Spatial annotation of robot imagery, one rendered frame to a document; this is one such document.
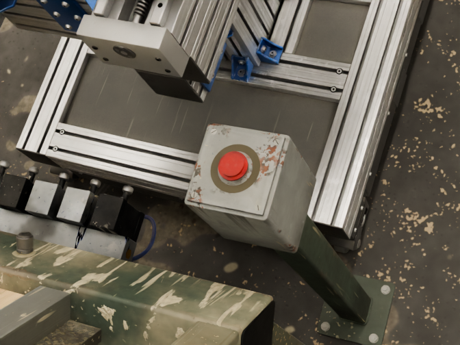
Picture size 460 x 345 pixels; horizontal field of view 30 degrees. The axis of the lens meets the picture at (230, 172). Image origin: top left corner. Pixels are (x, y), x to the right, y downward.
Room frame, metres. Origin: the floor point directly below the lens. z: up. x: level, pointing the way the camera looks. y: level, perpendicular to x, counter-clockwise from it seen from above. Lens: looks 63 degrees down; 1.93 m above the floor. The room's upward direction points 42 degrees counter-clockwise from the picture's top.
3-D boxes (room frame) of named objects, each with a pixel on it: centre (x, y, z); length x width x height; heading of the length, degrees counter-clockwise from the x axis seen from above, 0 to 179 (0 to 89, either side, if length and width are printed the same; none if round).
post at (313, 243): (0.51, -0.01, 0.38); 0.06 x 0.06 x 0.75; 35
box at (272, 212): (0.51, -0.01, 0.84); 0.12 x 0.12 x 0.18; 35
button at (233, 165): (0.51, -0.01, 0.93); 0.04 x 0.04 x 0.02
